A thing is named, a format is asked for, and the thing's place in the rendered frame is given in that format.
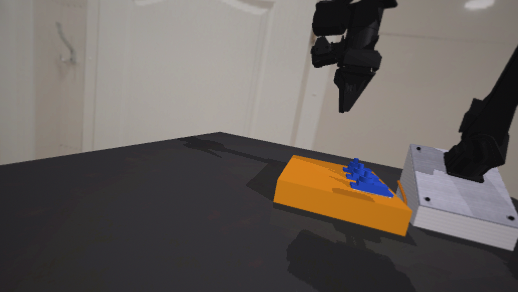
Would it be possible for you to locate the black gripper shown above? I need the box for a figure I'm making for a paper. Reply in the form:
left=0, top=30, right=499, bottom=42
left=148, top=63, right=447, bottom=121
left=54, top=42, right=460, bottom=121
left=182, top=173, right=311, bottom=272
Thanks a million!
left=333, top=27, right=382, bottom=113

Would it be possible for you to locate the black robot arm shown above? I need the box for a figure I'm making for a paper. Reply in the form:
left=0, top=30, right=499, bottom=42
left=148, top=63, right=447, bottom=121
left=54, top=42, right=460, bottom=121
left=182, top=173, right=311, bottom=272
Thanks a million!
left=310, top=0, right=518, bottom=183

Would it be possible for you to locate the orange flat deck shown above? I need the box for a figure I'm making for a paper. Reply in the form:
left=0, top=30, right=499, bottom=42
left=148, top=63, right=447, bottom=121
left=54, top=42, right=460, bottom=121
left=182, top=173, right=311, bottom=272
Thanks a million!
left=273, top=155, right=412, bottom=236

